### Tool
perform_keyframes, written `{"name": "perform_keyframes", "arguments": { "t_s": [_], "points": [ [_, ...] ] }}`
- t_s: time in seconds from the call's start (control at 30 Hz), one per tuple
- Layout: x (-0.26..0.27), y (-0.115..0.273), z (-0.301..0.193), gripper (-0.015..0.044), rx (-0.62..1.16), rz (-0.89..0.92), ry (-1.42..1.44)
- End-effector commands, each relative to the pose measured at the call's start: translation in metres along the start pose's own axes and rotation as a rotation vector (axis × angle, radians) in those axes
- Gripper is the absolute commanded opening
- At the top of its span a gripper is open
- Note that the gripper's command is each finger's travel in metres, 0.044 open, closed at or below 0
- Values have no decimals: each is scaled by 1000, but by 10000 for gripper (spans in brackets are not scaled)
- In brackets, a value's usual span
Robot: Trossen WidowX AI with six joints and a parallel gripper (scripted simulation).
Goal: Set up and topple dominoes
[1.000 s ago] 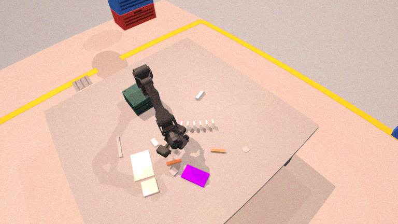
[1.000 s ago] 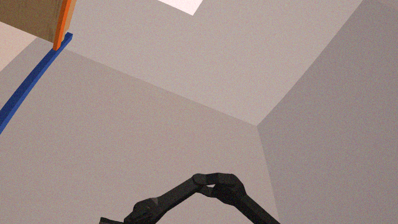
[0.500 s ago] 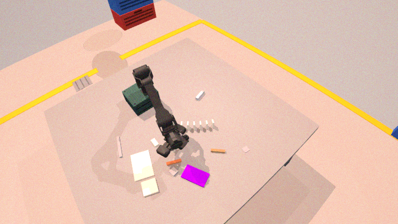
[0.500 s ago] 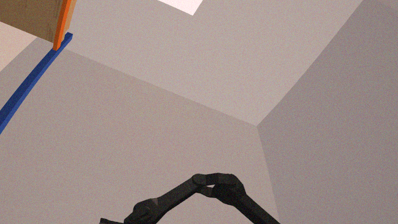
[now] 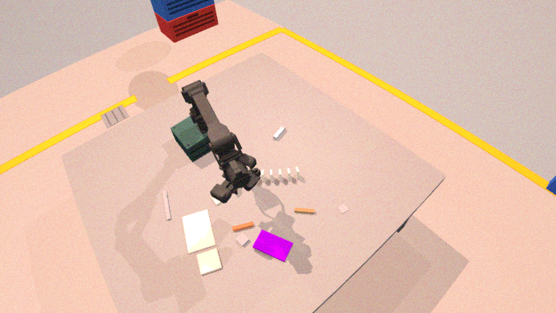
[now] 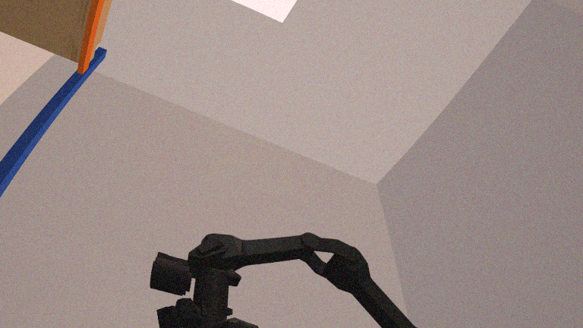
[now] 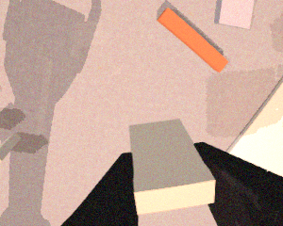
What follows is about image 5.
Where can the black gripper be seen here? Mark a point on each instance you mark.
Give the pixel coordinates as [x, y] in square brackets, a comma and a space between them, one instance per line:
[224, 191]

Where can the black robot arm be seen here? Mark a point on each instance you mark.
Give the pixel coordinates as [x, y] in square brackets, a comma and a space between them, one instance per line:
[222, 142]

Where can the magenta flat rectangular block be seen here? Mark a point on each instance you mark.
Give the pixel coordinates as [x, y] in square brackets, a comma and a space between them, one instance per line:
[272, 245]

